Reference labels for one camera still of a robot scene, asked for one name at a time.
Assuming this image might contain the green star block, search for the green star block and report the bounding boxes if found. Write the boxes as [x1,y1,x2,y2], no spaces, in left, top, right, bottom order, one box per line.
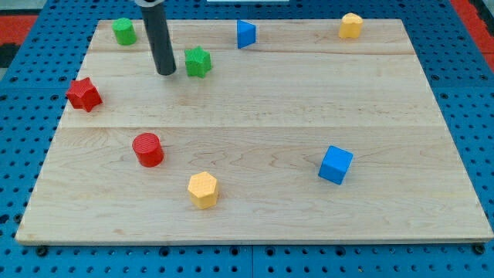
[184,46,212,78]

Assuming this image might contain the red star block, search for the red star block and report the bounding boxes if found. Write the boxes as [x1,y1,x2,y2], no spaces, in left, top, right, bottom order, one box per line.
[66,77,103,112]

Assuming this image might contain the light wooden board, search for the light wooden board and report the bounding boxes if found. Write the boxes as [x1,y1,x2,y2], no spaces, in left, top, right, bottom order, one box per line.
[15,19,493,246]

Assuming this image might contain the yellow hexagon block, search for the yellow hexagon block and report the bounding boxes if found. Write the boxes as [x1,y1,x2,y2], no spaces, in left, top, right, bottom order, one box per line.
[188,171,219,209]

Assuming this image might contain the blue cube block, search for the blue cube block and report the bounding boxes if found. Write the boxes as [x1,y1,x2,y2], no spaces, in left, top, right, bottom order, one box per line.
[318,145,354,185]

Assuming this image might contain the red cylinder block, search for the red cylinder block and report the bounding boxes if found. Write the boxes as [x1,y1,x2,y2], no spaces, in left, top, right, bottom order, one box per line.
[132,133,165,168]

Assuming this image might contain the blue triangular prism block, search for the blue triangular prism block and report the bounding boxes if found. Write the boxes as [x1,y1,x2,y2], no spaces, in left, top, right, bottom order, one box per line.
[236,20,256,49]

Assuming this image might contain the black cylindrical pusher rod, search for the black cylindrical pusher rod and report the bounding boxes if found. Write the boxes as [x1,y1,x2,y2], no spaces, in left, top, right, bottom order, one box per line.
[134,0,177,76]

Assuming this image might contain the yellow heart block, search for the yellow heart block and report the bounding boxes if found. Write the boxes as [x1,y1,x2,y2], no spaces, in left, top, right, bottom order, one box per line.
[338,12,364,39]

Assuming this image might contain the green cylinder block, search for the green cylinder block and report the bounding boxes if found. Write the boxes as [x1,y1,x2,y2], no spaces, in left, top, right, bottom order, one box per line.
[112,18,137,46]

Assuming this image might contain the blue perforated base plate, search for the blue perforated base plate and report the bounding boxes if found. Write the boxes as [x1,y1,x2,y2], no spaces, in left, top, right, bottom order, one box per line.
[1,1,493,277]

